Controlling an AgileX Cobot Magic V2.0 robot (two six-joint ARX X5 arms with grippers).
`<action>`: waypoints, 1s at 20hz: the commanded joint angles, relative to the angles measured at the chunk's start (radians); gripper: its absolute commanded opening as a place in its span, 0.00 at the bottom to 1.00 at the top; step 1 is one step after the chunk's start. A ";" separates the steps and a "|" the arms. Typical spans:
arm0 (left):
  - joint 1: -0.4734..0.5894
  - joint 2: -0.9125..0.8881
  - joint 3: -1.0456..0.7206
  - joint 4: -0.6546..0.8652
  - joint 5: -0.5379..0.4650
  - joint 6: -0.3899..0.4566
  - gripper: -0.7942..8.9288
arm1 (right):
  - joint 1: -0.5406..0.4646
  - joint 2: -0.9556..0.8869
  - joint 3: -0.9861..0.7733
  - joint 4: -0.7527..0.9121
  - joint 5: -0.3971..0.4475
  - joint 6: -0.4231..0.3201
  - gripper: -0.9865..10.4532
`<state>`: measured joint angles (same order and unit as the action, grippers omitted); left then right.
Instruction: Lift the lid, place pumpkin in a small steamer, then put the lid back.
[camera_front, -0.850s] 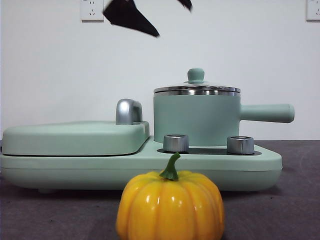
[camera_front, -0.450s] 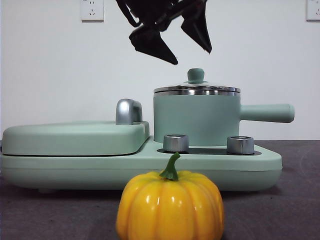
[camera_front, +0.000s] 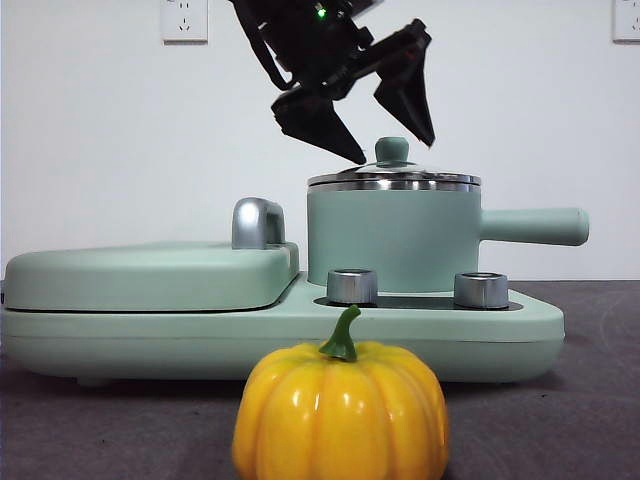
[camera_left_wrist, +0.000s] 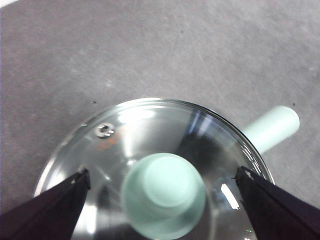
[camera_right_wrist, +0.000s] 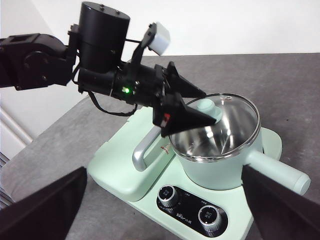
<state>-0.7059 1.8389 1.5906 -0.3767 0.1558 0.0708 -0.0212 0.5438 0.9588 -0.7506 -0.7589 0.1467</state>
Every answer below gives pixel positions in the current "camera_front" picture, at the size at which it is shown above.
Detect glass lid with green knob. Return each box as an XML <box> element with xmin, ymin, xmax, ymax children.
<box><xmin>307</xmin><ymin>136</ymin><xmax>483</xmax><ymax>186</ymax></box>

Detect yellow toy pumpkin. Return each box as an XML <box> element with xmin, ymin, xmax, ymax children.
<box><xmin>232</xmin><ymin>304</ymin><xmax>451</xmax><ymax>480</ymax></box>

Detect silver control knob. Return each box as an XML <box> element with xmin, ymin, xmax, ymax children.
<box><xmin>326</xmin><ymin>268</ymin><xmax>380</xmax><ymax>307</ymax></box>
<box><xmin>453</xmin><ymin>272</ymin><xmax>511</xmax><ymax>309</ymax></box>

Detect mint green hinged cooker cover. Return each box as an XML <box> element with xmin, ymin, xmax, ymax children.
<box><xmin>3</xmin><ymin>241</ymin><xmax>302</xmax><ymax>313</ymax></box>

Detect mint green cooker base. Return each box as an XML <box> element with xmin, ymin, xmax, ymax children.
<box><xmin>0</xmin><ymin>285</ymin><xmax>567</xmax><ymax>389</ymax></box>

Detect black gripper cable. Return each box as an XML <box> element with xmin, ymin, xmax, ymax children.
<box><xmin>247</xmin><ymin>19</ymin><xmax>294</xmax><ymax>92</ymax></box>

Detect silver cover handle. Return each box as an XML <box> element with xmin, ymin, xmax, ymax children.
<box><xmin>231</xmin><ymin>198</ymin><xmax>288</xmax><ymax>250</ymax></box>

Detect white wall socket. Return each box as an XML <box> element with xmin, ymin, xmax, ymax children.
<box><xmin>612</xmin><ymin>0</ymin><xmax>640</xmax><ymax>46</ymax></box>
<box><xmin>160</xmin><ymin>0</ymin><xmax>210</xmax><ymax>46</ymax></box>

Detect mint green handled pot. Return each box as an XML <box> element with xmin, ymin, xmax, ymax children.
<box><xmin>305</xmin><ymin>180</ymin><xmax>591</xmax><ymax>295</ymax></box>

